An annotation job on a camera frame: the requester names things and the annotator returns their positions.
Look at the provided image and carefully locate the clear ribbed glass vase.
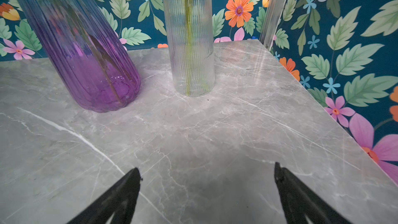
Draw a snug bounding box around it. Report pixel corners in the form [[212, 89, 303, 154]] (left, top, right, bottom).
[[163, 0, 215, 97]]

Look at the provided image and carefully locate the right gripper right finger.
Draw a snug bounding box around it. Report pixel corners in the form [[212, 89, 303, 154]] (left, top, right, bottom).
[[274, 162, 350, 224]]

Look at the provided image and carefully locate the purple glass vase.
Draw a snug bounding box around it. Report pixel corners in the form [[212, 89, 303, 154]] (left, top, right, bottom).
[[2, 0, 141, 113]]

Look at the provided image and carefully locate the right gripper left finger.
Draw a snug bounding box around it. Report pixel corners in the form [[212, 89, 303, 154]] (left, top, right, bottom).
[[68, 168, 142, 224]]

